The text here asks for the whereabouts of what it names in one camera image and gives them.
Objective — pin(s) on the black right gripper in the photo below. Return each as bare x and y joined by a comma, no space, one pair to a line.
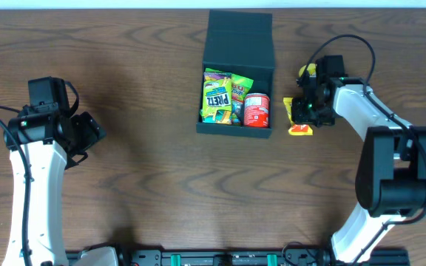
307,102

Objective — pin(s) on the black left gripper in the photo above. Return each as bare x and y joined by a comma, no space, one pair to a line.
88,132

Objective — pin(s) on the yellow Julies biscuit packet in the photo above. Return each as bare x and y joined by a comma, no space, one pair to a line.
296,129

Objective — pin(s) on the yellow Mentos candy bottle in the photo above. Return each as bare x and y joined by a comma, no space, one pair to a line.
310,69

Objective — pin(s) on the red potato chips can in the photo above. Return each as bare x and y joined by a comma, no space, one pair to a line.
256,110

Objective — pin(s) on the Haribo worms candy bag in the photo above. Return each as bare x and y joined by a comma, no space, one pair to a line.
240,88

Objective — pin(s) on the green Pretz snack box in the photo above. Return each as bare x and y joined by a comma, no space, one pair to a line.
216,105

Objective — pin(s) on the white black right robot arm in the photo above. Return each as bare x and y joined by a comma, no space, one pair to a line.
390,182

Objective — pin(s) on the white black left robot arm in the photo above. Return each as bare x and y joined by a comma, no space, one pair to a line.
42,144

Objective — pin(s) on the black open gift box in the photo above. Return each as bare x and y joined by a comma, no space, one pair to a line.
242,43

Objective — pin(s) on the black mounting rail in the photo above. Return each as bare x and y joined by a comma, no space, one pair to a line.
291,256

